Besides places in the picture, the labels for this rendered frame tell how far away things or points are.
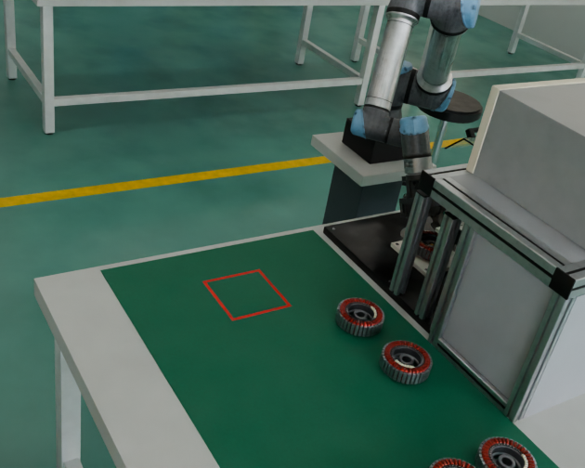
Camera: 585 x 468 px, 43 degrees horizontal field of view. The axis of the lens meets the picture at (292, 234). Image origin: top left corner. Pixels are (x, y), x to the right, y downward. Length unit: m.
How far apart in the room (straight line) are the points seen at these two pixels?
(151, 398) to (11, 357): 1.28
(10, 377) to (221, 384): 1.24
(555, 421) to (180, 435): 0.79
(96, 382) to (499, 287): 0.84
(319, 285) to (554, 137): 0.67
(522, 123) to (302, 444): 0.79
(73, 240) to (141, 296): 1.58
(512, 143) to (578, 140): 0.16
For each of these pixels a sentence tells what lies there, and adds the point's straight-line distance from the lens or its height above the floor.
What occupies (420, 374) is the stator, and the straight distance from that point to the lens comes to 1.62.
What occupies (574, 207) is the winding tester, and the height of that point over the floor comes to 1.18.
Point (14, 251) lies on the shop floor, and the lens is 3.23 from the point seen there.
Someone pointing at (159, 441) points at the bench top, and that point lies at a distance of 1.42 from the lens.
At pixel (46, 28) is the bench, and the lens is 3.97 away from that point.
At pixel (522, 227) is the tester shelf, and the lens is 1.56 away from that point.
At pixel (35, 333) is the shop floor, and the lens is 2.80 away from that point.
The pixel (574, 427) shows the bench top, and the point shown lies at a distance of 1.71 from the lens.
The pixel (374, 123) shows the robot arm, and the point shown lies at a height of 1.03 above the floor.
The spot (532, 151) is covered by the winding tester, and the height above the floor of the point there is 1.24.
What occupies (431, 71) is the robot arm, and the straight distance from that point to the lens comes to 2.39.
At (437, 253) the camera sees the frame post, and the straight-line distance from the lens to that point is 1.71.
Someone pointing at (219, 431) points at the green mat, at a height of 0.75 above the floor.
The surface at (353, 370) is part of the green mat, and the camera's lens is 1.63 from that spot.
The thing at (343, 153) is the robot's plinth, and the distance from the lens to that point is 2.55.
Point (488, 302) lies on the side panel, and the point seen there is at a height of 0.94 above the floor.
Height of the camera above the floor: 1.81
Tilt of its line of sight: 31 degrees down
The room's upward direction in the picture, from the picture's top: 10 degrees clockwise
